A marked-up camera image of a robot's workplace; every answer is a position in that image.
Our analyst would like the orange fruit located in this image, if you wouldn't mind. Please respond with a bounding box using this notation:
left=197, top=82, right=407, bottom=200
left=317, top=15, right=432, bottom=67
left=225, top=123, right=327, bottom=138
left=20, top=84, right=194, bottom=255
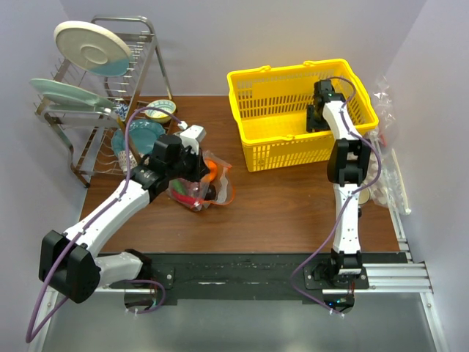
left=204, top=160, right=218, bottom=183

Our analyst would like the clear zip top bag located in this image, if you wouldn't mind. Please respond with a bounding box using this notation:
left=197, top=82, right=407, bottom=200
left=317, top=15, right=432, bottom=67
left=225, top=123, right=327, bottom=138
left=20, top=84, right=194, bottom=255
left=166, top=150, right=235, bottom=211

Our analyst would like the green chili pepper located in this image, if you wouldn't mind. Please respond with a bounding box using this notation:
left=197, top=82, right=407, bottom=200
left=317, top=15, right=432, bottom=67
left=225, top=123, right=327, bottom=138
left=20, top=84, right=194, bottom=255
left=172, top=180, right=187, bottom=195

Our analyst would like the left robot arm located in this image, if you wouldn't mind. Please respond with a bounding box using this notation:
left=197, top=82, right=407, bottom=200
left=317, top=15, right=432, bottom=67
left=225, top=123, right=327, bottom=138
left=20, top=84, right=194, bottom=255
left=39, top=125, right=210, bottom=304

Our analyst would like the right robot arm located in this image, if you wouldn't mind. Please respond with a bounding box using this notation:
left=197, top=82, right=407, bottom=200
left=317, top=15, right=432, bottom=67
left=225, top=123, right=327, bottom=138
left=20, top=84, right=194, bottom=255
left=306, top=78, right=372, bottom=288

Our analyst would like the clear plastic bag pile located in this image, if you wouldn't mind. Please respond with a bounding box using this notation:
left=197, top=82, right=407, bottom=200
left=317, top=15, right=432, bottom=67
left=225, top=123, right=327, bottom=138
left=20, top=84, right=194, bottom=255
left=367, top=77, right=411, bottom=216

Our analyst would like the yellow plastic basket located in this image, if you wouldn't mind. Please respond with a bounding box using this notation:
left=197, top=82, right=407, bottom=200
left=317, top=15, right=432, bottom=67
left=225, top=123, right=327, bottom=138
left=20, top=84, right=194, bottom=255
left=227, top=59, right=379, bottom=172

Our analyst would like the cream ceramic mug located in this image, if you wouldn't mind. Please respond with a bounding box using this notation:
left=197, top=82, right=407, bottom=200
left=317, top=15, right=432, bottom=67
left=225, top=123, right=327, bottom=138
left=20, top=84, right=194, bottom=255
left=358, top=189, right=371, bottom=206

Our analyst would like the teal patterned bowl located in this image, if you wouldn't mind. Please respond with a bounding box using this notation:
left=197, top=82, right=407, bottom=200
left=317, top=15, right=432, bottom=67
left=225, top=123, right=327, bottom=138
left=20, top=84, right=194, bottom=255
left=144, top=99, right=177, bottom=124

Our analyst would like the teal scalloped plate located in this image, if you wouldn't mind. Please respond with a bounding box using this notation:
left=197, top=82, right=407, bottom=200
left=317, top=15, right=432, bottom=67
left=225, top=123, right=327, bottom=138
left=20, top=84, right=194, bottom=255
left=111, top=119, right=166, bottom=156

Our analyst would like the blue patterned small dish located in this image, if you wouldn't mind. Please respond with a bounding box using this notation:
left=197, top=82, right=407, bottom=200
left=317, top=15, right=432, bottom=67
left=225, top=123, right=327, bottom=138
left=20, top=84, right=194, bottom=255
left=114, top=103, right=129, bottom=120

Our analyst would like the patterned cup in rack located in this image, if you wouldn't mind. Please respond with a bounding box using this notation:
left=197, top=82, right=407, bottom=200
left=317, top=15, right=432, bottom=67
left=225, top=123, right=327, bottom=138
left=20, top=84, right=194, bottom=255
left=117, top=150, right=138, bottom=173

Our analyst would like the metal dish rack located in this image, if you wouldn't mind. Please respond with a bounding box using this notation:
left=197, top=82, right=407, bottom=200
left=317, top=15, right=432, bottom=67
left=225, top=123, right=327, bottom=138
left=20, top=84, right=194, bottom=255
left=30, top=15, right=168, bottom=187

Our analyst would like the white and blue plate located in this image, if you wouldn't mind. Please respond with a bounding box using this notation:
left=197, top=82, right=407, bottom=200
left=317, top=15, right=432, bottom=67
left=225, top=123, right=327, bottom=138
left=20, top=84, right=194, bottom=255
left=53, top=21, right=133, bottom=77

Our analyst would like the pale green plate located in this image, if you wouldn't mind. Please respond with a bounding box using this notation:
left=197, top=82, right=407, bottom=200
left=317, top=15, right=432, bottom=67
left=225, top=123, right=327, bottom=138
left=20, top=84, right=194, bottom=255
left=29, top=78, right=114, bottom=109

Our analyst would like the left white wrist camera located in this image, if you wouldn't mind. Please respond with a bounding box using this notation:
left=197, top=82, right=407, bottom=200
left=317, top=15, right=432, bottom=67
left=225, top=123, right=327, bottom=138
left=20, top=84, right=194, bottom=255
left=179, top=125, right=206, bottom=155

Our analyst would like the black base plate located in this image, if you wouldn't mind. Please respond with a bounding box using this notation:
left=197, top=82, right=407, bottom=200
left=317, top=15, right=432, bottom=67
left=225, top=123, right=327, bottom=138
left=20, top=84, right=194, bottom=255
left=109, top=251, right=410, bottom=307

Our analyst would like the aluminium rail frame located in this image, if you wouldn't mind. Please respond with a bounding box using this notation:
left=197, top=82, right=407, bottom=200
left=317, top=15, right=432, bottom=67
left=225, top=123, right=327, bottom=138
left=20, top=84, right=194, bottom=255
left=27, top=256, right=450, bottom=352

